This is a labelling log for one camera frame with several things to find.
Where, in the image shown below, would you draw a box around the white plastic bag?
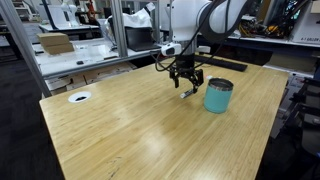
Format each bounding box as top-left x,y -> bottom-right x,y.
105,7 -> 154,29

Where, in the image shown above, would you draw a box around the tangled yellow black cables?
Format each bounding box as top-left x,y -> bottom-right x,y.
248,19 -> 291,39

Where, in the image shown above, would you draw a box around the white machine housing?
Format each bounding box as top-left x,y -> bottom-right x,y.
289,0 -> 320,45

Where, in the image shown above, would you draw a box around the white background equipment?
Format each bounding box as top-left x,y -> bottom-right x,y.
41,0 -> 81,29

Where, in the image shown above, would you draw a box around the flattened cardboard boxes pile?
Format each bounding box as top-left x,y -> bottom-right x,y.
44,61 -> 138,96

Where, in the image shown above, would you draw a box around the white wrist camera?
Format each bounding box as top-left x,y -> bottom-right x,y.
160,42 -> 183,57

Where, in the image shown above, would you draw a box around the black computer keyboard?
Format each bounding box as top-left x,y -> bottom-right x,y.
194,54 -> 249,73

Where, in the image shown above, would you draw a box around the black laptop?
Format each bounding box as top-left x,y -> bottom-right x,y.
124,26 -> 163,53

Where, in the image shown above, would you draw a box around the aluminium frame post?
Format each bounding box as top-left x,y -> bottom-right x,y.
0,0 -> 53,98
153,0 -> 161,44
110,0 -> 129,58

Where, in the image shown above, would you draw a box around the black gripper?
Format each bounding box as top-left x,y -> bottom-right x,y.
169,54 -> 204,95

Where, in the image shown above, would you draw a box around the white table grommet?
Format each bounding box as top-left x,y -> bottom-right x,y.
67,90 -> 92,104

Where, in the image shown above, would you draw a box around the white workbench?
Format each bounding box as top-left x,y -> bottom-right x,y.
33,37 -> 181,79

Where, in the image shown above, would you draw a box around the teal metal mug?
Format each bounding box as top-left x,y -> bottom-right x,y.
203,77 -> 235,115

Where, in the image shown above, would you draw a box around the white marker black cap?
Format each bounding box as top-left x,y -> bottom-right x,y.
179,87 -> 196,100

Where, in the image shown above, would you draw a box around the black metal cart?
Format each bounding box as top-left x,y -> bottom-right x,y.
271,66 -> 320,158

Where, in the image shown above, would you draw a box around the brown cardboard box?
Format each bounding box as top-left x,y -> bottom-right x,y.
42,42 -> 75,56
36,32 -> 70,47

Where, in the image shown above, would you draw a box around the long background bench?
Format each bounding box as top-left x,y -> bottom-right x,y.
229,33 -> 320,49

